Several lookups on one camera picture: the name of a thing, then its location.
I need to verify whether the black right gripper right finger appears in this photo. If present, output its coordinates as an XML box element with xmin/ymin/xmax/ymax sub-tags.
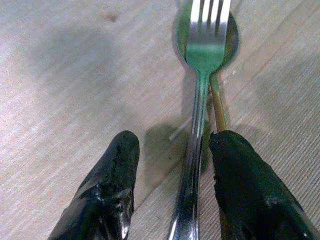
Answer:
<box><xmin>208</xmin><ymin>129</ymin><xmax>320</xmax><ymax>240</ymax></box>

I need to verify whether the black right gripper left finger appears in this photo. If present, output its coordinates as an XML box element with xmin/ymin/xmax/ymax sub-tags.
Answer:
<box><xmin>47</xmin><ymin>130</ymin><xmax>140</xmax><ymax>240</ymax></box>

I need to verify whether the silver metal spoon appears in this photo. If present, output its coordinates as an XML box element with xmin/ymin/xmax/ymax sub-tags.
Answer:
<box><xmin>175</xmin><ymin>0</ymin><xmax>240</xmax><ymax>133</ymax></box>

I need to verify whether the silver metal fork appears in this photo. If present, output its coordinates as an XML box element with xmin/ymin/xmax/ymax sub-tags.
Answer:
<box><xmin>166</xmin><ymin>0</ymin><xmax>232</xmax><ymax>240</ymax></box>

